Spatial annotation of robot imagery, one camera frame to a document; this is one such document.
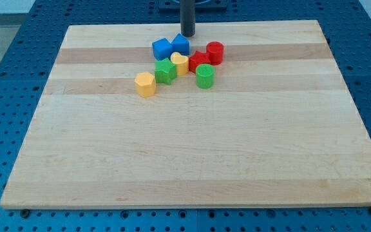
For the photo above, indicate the red star block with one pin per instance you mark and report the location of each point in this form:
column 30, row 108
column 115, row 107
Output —
column 198, row 58

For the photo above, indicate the yellow hexagon block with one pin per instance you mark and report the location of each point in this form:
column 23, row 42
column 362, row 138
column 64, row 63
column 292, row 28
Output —
column 145, row 84

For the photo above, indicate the green cylinder block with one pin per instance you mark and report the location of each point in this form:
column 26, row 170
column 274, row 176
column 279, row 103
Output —
column 205, row 76

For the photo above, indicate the red cylinder block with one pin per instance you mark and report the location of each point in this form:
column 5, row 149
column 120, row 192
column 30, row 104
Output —
column 215, row 50

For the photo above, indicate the blue triangle block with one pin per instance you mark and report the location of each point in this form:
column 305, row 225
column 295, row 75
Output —
column 181, row 45

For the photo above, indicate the blue cube block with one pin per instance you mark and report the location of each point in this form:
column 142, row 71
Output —
column 162, row 49

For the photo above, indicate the wooden board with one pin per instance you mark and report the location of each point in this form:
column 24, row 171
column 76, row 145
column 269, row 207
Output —
column 278, row 129

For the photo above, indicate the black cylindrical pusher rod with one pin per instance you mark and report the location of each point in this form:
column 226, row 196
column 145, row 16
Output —
column 187, row 17

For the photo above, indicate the yellow heart block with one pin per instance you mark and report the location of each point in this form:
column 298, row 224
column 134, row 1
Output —
column 181, row 62

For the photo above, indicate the green star block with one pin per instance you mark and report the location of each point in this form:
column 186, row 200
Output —
column 165, row 71

